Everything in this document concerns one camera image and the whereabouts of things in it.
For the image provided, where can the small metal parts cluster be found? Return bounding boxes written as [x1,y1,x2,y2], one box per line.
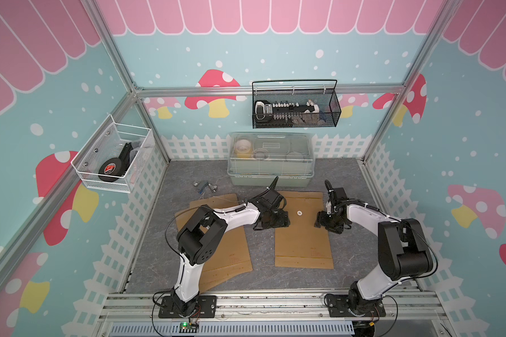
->
[193,181,218,195]

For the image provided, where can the yellow tape roll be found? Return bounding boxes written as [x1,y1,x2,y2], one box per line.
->
[233,139,253,159]

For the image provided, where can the clear plastic storage box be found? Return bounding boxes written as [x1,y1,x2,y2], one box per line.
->
[227,132,316,188]

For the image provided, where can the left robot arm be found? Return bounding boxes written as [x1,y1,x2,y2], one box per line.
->
[159,188,290,318]

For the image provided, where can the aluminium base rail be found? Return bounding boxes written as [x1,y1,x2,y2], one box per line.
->
[92,286,456,336]

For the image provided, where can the white wire mesh basket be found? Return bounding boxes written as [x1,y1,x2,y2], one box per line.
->
[71,115,155,193]

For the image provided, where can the black power strip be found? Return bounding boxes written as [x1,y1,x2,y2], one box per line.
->
[252,101,320,128]

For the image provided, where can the black wire mesh basket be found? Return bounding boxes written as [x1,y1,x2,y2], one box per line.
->
[251,79,342,129]

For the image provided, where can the brown file bag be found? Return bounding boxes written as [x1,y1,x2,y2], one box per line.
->
[274,191,334,270]
[175,210,252,293]
[189,194,239,209]

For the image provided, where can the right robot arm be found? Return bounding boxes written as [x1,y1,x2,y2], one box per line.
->
[314,180,439,320]

